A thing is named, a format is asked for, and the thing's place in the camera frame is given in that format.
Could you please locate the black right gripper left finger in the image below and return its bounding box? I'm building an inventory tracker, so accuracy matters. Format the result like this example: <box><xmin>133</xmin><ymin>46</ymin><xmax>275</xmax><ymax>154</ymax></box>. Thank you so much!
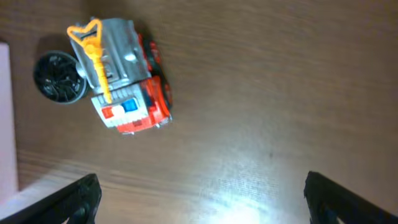
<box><xmin>1</xmin><ymin>174</ymin><xmax>102</xmax><ymax>224</ymax></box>

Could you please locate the small black round container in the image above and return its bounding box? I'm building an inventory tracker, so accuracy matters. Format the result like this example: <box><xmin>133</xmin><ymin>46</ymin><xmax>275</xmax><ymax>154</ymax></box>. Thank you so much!
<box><xmin>33</xmin><ymin>50</ymin><xmax>89</xmax><ymax>105</ymax></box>

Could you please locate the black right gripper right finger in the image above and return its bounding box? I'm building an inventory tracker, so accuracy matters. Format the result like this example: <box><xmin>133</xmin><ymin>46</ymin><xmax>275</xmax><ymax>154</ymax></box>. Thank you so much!
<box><xmin>303</xmin><ymin>171</ymin><xmax>397</xmax><ymax>224</ymax></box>

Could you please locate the red grey toy fire truck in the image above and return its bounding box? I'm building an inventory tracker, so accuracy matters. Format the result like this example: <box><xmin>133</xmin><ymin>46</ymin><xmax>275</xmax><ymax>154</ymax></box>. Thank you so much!
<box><xmin>67</xmin><ymin>18</ymin><xmax>172</xmax><ymax>134</ymax></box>

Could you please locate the pink cardboard box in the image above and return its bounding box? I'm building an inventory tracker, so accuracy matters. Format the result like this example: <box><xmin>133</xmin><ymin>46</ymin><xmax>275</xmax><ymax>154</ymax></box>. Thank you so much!
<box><xmin>1</xmin><ymin>42</ymin><xmax>19</xmax><ymax>203</ymax></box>

